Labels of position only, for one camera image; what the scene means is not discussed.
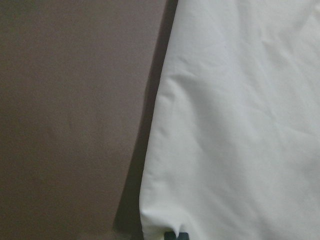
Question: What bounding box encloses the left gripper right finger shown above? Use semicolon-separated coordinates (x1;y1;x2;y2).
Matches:
177;232;189;240

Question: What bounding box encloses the cream long sleeve cat shirt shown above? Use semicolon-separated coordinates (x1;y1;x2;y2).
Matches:
139;0;320;240

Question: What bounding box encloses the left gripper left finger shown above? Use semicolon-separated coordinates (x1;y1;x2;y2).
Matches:
164;231;177;240

